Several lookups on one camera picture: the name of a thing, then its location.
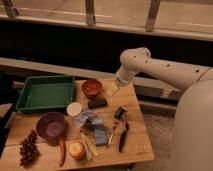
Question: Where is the red chili pepper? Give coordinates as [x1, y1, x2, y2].
[58, 136, 66, 167]

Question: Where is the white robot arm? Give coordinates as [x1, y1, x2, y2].
[112, 47, 213, 171]

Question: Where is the dark brown block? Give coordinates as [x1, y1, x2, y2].
[88, 98, 107, 109]

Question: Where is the red bowl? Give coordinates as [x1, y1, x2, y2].
[81, 79, 102, 98]

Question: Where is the black small tool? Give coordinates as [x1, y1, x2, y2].
[115, 106, 126, 119]

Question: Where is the silver fork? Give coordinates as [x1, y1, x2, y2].
[107, 120, 119, 147]

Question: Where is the blue cloth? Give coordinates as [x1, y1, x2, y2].
[94, 124, 107, 146]

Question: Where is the white cup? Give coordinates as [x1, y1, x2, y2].
[67, 102, 82, 117]

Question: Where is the wooden spatula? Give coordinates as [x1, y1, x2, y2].
[80, 131, 98, 160]

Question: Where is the green plastic tray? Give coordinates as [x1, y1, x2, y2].
[16, 75, 75, 112]

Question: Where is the red yellow apple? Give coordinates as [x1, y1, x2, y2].
[69, 141, 85, 160]

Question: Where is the purple bowl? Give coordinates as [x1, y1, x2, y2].
[36, 112, 66, 140]

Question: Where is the bunch of dark grapes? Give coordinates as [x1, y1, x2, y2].
[19, 130, 39, 167]

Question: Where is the black handled knife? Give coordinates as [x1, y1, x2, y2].
[119, 123, 129, 153]

